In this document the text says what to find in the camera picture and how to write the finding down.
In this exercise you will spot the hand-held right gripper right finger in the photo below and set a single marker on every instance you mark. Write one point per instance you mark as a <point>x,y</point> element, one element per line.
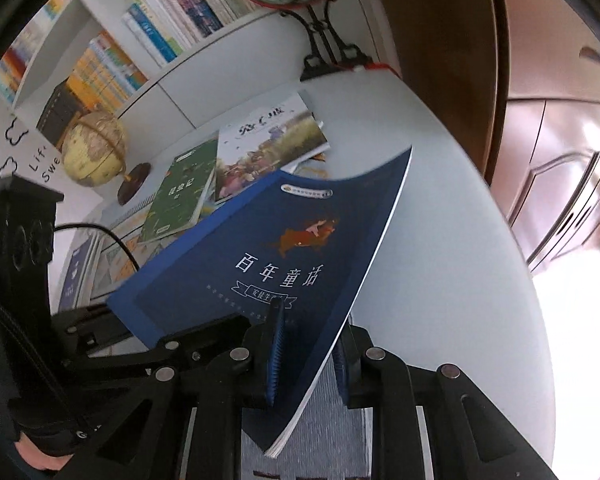
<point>345,375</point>

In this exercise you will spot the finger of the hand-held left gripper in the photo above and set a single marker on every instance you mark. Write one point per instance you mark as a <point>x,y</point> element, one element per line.
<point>90,325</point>
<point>190,347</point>

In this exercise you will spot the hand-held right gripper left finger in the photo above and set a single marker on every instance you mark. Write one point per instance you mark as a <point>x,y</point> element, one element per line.
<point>275,360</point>

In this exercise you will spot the navy book with orange animal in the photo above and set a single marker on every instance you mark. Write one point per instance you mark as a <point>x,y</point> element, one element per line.
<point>280,240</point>

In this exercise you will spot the white rabbit picture book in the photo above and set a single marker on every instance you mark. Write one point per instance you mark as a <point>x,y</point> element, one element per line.
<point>270,155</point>

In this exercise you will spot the row of dark books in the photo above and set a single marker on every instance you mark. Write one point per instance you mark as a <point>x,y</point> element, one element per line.
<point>60,110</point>

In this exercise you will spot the row of colourful books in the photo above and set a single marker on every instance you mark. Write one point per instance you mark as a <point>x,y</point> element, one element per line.
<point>20,55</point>

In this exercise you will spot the row of orange yellow books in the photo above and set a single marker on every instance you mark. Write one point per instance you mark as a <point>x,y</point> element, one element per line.
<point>105,70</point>

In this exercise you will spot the row of blue white books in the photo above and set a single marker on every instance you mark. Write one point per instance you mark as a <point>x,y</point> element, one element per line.
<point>180,10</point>

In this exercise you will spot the person's left hand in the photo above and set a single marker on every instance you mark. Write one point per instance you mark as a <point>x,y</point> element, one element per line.
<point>42,457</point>

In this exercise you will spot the navy blue book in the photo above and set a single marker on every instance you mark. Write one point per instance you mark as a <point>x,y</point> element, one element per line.
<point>77,275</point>

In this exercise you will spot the pale illustrated book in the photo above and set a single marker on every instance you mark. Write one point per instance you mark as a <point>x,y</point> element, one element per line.
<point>110,270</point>

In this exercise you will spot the patterned woven table mat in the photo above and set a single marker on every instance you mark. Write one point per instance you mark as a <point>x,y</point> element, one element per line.
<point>325,440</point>

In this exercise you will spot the yellow desk globe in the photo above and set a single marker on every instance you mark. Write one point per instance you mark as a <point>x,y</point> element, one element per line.
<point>92,145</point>

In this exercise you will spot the green leafy book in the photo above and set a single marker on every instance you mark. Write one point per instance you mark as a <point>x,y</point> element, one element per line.
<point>180,195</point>

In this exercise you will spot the white bookshelf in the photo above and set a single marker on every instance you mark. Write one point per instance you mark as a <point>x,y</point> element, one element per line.
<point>180,90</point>

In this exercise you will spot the brown wooden wardrobe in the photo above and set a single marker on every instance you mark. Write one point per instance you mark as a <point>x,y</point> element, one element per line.
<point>555,135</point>

